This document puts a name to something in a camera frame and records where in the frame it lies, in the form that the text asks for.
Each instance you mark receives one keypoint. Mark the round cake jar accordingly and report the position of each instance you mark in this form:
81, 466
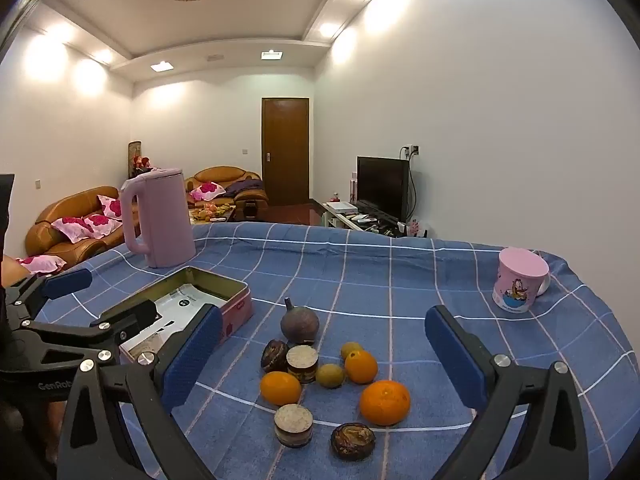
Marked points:
302, 364

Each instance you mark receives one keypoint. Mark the oval orange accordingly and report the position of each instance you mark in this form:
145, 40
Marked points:
281, 388
361, 366

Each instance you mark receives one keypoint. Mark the pink electric kettle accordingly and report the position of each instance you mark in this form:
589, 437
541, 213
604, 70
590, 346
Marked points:
162, 217

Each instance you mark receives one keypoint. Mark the framed standing picture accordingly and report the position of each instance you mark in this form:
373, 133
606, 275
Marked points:
133, 152

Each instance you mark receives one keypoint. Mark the white television stand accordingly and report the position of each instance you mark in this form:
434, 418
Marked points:
345, 220

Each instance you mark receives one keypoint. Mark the pink floral pillow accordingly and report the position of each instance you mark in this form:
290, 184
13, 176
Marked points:
207, 191
110, 206
37, 262
102, 223
75, 227

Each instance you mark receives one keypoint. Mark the small yellow fruit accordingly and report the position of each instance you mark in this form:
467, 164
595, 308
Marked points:
350, 347

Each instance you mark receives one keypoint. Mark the round purple turnip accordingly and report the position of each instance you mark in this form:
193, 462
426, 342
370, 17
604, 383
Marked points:
299, 325

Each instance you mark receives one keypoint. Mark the long orange leather sofa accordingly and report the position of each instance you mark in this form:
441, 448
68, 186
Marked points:
55, 240

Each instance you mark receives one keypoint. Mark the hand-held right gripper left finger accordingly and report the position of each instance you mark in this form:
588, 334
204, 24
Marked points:
192, 355

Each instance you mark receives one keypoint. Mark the small pink bag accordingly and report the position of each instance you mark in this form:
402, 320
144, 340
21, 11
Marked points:
414, 228

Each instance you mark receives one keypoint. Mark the brown kiwi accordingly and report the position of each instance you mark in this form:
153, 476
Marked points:
330, 376

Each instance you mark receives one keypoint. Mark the halved dark passion fruit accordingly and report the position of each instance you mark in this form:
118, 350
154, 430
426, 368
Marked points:
352, 441
274, 355

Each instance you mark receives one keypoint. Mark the large round orange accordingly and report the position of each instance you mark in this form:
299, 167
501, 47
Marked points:
385, 402

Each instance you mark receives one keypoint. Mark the black flat television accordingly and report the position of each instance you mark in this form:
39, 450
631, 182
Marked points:
382, 187

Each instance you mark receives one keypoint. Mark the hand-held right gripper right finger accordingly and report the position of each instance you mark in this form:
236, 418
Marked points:
455, 360

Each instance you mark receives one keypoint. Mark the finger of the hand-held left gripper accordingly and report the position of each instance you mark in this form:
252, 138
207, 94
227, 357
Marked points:
67, 282
132, 316

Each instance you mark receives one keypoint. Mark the wooden coffee table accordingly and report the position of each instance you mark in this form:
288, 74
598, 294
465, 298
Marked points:
215, 213

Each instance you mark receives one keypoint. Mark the wall socket with plugs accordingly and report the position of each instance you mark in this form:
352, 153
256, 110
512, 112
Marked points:
411, 150

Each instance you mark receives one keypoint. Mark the square ceiling light panel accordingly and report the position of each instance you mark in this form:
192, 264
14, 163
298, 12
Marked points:
270, 54
161, 66

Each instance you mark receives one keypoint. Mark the cut taro chunk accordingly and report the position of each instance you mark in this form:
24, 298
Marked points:
293, 425

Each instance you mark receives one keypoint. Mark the brown wooden door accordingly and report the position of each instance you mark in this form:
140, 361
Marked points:
285, 151

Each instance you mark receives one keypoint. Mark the white flat box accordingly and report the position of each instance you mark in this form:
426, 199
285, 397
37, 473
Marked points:
341, 206

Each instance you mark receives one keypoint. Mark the purple blanket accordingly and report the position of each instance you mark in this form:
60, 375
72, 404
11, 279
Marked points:
245, 187

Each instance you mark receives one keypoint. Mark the red flower decoration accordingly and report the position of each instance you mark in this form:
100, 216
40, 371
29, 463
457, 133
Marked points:
141, 162

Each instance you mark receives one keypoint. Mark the orange leather armchair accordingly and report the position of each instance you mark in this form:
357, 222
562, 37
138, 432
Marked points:
250, 199
12, 270

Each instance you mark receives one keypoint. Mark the pink cartoon mug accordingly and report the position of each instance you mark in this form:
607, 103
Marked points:
520, 280

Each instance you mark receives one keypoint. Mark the pink metal tin box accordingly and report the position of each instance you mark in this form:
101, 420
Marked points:
236, 310

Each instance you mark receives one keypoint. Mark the blue checked tablecloth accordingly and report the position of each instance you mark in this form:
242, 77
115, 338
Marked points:
375, 285

